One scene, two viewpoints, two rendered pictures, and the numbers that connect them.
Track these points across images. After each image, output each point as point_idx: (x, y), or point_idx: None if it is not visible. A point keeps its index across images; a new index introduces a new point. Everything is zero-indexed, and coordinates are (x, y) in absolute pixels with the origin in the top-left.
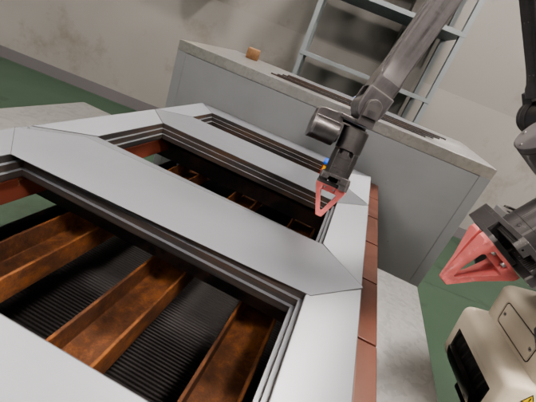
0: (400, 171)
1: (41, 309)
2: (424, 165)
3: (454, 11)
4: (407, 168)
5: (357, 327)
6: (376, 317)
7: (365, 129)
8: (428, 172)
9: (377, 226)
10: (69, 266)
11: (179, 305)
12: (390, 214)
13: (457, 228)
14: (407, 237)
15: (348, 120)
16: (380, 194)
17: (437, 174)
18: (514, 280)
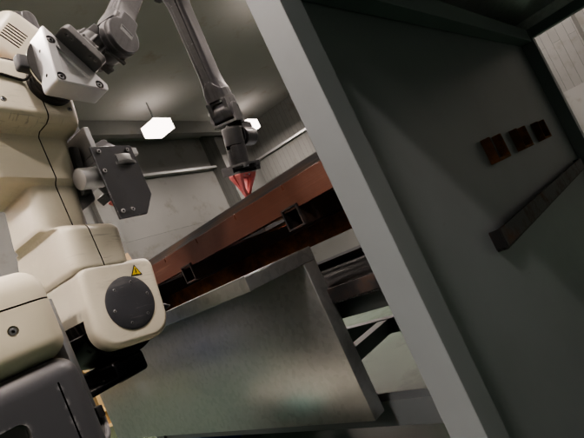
0: (387, 50)
1: None
2: (348, 14)
3: (180, 35)
4: (374, 36)
5: (169, 246)
6: (176, 250)
7: (226, 125)
8: (345, 23)
9: (267, 194)
10: (345, 265)
11: None
12: (421, 149)
13: (306, 128)
14: (408, 200)
15: (242, 120)
16: (424, 112)
17: (331, 16)
18: (109, 204)
